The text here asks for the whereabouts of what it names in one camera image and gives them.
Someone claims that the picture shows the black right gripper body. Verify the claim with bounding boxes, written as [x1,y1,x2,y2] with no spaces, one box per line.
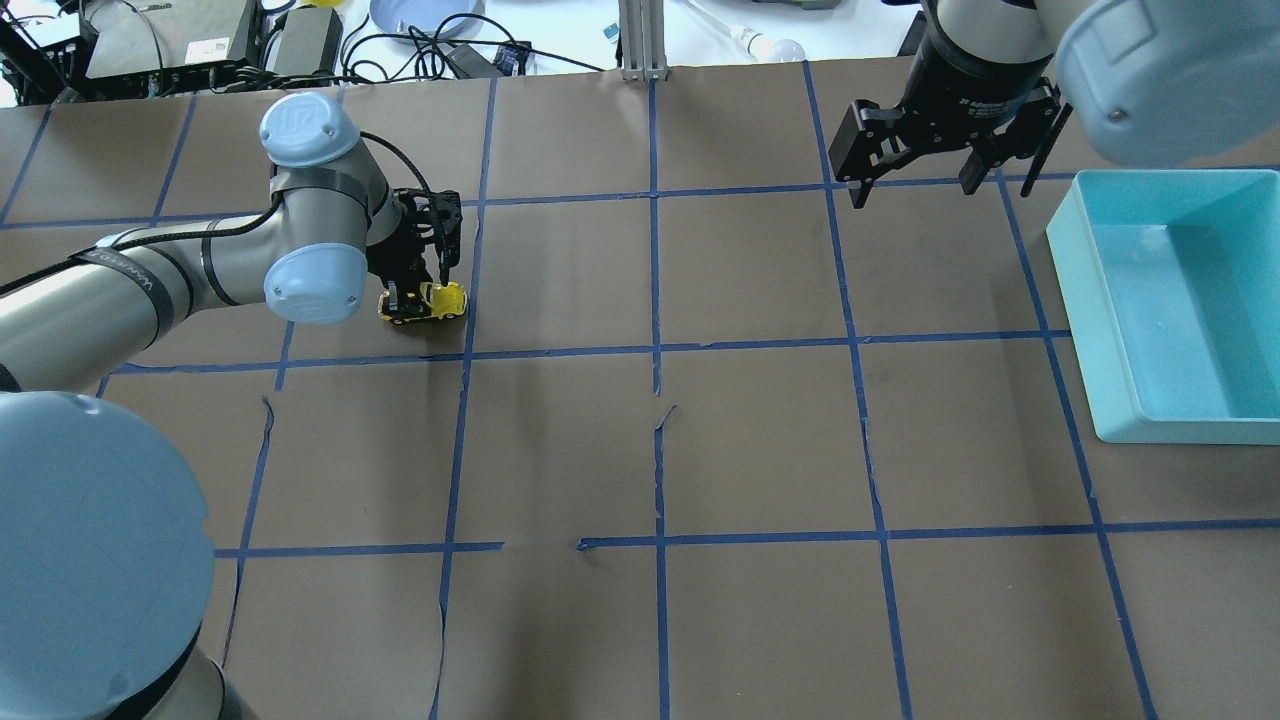
[900,29,1061,154]

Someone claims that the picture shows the turquoise plastic bin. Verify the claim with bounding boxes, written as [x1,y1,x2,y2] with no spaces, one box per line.
[1046,169,1279,446]

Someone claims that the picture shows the blue plate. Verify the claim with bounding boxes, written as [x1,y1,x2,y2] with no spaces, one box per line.
[367,0,484,40]

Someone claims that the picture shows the white light bulb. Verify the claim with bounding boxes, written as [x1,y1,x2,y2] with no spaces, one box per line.
[685,1,806,63]

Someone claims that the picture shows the yellow beetle toy car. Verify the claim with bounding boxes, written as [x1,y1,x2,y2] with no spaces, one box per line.
[379,282,468,325]

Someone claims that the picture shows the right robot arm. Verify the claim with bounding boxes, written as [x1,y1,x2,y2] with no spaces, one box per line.
[827,1,1279,208]

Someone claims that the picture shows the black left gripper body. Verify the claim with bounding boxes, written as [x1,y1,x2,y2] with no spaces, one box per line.
[367,188,463,290]

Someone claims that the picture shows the aluminium frame post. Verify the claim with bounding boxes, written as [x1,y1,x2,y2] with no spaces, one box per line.
[616,0,669,82]

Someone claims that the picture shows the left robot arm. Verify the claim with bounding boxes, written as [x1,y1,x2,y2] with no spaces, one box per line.
[1,92,468,719]

